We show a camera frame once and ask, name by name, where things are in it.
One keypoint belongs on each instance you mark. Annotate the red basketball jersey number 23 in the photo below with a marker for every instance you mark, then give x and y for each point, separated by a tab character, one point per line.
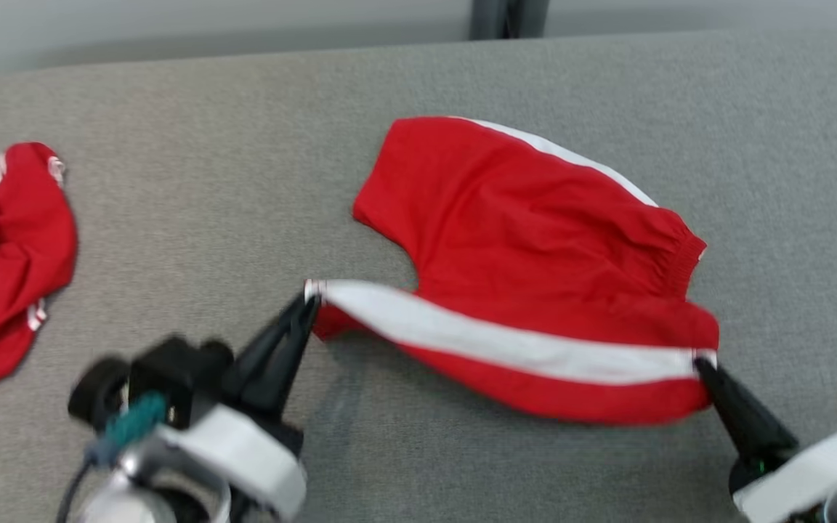
4	269

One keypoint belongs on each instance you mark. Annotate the red shorts with white stripes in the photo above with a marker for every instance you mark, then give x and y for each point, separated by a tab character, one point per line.
535	290

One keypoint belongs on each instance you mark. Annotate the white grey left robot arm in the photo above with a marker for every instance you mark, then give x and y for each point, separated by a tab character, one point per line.
142	501

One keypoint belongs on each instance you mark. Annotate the grey metal post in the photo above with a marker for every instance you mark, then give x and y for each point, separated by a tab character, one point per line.
509	18

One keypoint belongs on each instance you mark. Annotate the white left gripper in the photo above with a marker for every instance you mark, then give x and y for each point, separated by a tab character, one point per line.
244	450

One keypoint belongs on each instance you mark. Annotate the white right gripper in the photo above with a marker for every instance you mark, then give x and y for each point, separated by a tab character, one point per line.
803	472

